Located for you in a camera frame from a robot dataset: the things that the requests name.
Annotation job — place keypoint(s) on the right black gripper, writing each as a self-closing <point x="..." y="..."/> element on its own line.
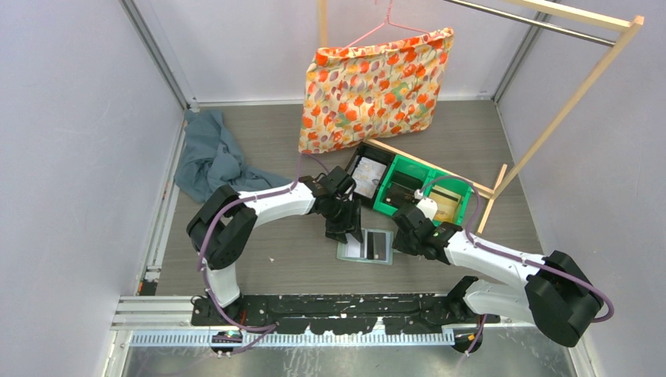
<point x="400" y="245"/>

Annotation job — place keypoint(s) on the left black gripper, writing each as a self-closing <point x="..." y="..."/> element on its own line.
<point x="352" y="222"/>

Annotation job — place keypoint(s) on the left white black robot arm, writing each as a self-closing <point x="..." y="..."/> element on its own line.
<point x="221" y="228"/>

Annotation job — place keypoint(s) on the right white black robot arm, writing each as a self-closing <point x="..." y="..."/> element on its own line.
<point x="550" y="292"/>

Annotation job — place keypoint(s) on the black VIP card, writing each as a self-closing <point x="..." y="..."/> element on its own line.
<point x="397" y="196"/>

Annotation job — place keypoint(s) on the white patterned cards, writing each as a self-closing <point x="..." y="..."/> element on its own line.
<point x="368" y="176"/>

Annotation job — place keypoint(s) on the gold VIP card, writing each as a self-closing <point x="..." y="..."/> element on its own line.
<point x="447" y="204"/>

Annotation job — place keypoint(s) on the green bin with black card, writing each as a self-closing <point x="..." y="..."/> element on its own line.
<point x="403" y="178"/>

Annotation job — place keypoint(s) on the green bin with gold card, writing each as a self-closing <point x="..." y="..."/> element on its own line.
<point x="459" y="187"/>

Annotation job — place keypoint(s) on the black plastic bin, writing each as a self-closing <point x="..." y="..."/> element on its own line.
<point x="372" y="152"/>

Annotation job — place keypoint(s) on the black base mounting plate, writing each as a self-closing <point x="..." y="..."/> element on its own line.
<point x="419" y="313"/>

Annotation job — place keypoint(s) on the floral orange pillow bag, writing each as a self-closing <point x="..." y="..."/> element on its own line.
<point x="357" y="93"/>

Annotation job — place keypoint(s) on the blue grey cloth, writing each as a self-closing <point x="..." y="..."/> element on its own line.
<point x="211" y="158"/>

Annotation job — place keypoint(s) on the metal hanging rod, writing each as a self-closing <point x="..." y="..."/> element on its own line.
<point x="534" y="23"/>

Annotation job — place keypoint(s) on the pink wire hanger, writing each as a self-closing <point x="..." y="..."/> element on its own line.
<point x="386" y="22"/>

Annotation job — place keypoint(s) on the aluminium rail frame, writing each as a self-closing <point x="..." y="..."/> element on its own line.
<point x="194" y="321"/>

